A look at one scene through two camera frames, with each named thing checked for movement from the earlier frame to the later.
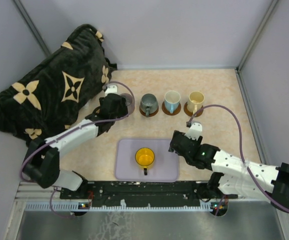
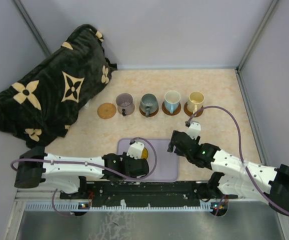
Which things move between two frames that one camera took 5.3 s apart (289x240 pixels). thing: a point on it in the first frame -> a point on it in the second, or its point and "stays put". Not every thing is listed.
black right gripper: (197, 142) stays put
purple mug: (128, 101) stays put
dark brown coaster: (150, 115) stays put
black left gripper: (123, 110) -> (125, 156)
